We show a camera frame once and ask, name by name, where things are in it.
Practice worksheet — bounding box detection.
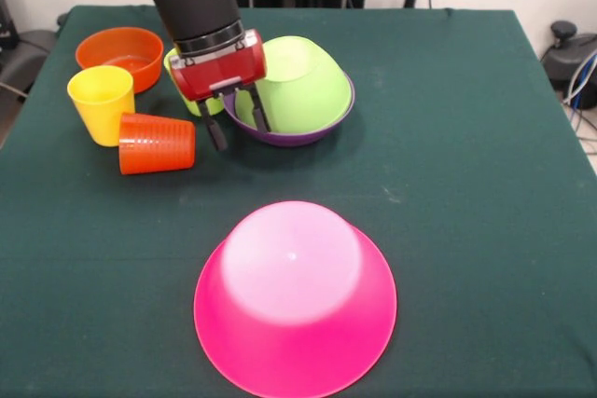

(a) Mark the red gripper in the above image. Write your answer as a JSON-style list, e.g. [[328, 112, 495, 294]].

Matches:
[[168, 28, 272, 152]]

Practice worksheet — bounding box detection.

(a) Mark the green bowl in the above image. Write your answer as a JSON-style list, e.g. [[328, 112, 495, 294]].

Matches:
[[234, 34, 354, 134]]

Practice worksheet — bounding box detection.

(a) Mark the pink bowl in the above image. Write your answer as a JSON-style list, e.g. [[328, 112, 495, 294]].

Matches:
[[193, 200, 398, 398]]

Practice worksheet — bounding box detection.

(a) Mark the green cup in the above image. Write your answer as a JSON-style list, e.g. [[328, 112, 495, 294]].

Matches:
[[163, 47, 225, 117]]

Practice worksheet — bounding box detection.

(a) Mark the purple bowl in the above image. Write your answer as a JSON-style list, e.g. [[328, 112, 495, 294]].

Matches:
[[222, 72, 355, 148]]

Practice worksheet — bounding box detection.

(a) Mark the orange cup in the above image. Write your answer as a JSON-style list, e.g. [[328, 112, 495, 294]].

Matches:
[[118, 112, 196, 176]]

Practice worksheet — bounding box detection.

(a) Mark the tall yellow cup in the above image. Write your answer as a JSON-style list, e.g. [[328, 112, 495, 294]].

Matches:
[[67, 66, 136, 147]]

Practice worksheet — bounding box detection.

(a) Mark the orange bowl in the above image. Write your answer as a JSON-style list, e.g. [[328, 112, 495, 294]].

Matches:
[[75, 26, 165, 94]]

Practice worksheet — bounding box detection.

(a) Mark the dark green tablecloth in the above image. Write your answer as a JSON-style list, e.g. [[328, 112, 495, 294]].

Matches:
[[0, 5, 597, 398]]

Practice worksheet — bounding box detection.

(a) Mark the bundle of cables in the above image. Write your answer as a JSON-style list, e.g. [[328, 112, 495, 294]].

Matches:
[[562, 50, 597, 155]]

